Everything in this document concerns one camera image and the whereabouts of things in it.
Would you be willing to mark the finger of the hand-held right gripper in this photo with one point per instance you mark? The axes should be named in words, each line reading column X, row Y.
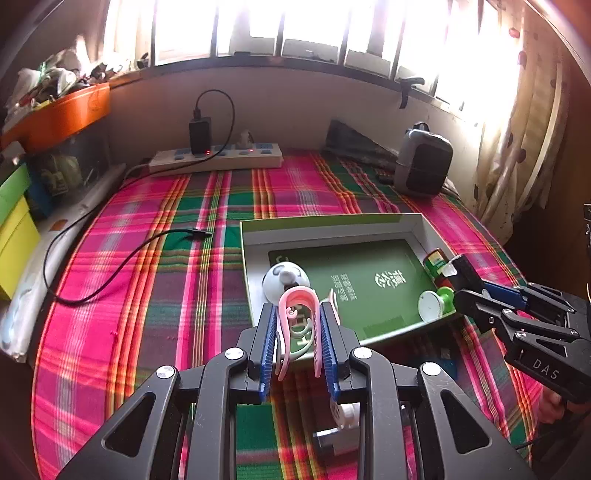
column 489, row 316
column 503, row 293

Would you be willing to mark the white plug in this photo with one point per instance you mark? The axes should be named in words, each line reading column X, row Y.
column 244, row 139

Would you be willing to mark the black window hook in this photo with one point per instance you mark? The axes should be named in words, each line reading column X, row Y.
column 405, row 90

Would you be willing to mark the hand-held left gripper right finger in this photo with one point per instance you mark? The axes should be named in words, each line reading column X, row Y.
column 328, row 350

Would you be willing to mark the silver black flashlight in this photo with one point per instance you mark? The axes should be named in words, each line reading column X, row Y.
column 330, row 441

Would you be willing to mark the orange bin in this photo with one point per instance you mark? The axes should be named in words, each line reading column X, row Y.
column 60, row 115

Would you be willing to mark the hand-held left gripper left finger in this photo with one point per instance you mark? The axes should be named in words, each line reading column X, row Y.
column 267, row 350

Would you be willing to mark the clear plastic container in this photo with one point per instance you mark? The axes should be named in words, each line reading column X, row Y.
column 69, row 166

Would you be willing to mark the white power strip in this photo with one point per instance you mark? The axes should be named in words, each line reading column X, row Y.
column 231, row 159

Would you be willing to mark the cream heart print curtain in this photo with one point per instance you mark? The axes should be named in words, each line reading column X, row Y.
column 521, row 138

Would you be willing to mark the person's right hand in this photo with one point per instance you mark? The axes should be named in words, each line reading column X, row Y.
column 549, row 408

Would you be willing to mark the yellow storage box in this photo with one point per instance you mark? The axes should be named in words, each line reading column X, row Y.
column 16, row 249

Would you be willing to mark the grey black heater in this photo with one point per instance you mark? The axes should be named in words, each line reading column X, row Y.
column 425, row 161

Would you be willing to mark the pink white plastic clip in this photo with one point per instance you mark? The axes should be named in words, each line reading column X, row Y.
column 298, row 295

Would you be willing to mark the white green suction cap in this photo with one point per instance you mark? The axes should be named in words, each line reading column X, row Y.
column 431, row 304

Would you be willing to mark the white round dome knob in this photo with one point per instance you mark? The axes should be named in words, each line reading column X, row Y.
column 277, row 281

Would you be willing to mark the blue storage box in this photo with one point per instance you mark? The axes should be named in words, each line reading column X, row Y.
column 39, row 198

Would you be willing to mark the green cardboard box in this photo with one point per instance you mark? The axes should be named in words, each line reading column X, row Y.
column 369, row 286

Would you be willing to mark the black charger adapter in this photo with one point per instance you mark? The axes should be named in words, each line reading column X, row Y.
column 200, row 136

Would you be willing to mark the pile of clutter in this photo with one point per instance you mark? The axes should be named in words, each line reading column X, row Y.
column 46, row 78

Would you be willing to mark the green storage box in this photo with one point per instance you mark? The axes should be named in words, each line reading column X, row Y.
column 14, row 189

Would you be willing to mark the green can with red cap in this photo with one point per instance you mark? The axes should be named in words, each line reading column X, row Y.
column 436, row 265

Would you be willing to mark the pink green plaid blanket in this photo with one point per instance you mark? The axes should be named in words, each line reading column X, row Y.
column 161, row 300

